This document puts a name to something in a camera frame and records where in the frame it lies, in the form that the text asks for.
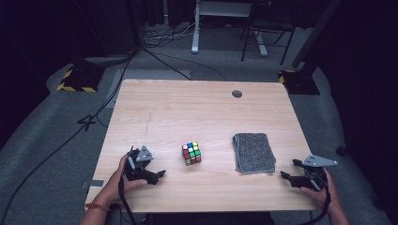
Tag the small black floor object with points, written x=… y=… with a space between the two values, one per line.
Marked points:
x=341 y=150

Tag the black chair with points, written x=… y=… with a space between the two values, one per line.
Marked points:
x=269 y=25

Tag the black yellow striped stand base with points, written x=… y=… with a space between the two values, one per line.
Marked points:
x=79 y=79
x=300 y=82

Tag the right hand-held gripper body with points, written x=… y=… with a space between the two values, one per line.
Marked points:
x=319 y=161

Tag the white desk frame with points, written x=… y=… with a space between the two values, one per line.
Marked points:
x=195 y=34

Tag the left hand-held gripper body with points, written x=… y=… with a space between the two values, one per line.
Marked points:
x=144 y=155

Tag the person's left hand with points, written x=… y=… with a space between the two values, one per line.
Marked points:
x=115 y=186

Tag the person's dark clothing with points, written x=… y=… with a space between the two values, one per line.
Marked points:
x=206 y=218

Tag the grey tape piece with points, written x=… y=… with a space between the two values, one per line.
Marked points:
x=95 y=183

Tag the person's right hand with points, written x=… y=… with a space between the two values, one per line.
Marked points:
x=327 y=195

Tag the slanted grey metal pole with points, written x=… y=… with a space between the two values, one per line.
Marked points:
x=316 y=31

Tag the grey round table grommet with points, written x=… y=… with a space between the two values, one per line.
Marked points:
x=237 y=93

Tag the multicoloured puzzle cube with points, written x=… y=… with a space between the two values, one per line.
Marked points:
x=191 y=153

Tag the grey flat stand base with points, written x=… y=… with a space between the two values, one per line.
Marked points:
x=106 y=59

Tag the grey cloth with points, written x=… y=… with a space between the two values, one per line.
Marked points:
x=254 y=153

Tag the black seat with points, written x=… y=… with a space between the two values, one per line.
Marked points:
x=115 y=215

